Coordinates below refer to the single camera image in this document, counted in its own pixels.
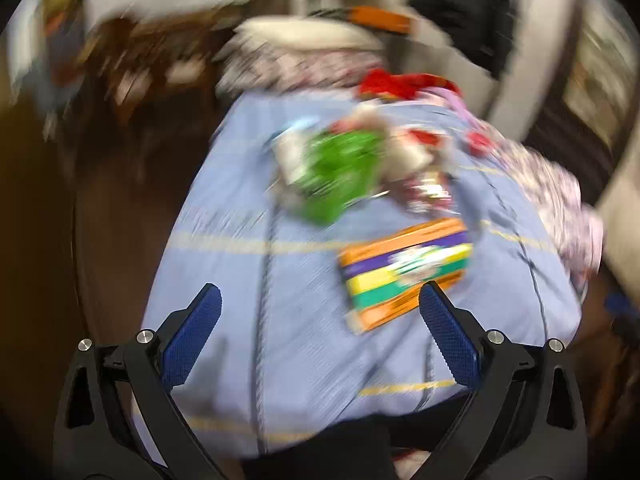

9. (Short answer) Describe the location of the white packet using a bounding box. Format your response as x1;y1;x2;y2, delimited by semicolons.
272;127;321;186

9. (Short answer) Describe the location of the orange board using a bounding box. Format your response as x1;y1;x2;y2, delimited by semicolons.
349;6;417;35

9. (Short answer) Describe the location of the dark floral bedsheet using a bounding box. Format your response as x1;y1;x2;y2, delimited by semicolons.
217;47;388;98

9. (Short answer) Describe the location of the red patterned cloth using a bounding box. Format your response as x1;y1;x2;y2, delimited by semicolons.
357;69;462;102

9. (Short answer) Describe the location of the light blue checked blanket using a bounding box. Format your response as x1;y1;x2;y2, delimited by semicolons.
131;92;583;461

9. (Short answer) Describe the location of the red and silver wrapper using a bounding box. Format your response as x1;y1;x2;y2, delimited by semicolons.
400;170;457;216

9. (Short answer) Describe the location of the white and red wrapper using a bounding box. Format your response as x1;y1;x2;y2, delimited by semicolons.
382;122;451;181

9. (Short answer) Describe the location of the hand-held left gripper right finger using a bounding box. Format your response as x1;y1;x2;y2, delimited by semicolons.
419;280;588;480

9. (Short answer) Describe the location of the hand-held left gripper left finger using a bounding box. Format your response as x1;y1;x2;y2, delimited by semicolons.
52;282;223;480

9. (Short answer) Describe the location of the framed landscape painting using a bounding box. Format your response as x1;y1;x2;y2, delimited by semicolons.
562;7;632;148

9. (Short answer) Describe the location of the cream pillow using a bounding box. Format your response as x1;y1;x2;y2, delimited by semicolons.
234;15;386;55

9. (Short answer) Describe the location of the purple floral quilt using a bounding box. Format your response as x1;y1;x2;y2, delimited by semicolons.
450;90;605;288

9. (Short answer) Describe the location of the green snack wrapper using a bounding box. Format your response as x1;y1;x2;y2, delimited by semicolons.
295;129;385;226

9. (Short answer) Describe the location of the black padded jacket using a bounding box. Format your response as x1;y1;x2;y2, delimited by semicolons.
407;0;517;80

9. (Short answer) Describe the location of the pink cloth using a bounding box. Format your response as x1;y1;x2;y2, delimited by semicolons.
392;452;428;480

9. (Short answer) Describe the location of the small red object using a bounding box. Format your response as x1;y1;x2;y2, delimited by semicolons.
465;130;495;157

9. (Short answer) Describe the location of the orange purple yellow carton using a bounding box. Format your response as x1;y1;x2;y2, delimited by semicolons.
337;217;473;336

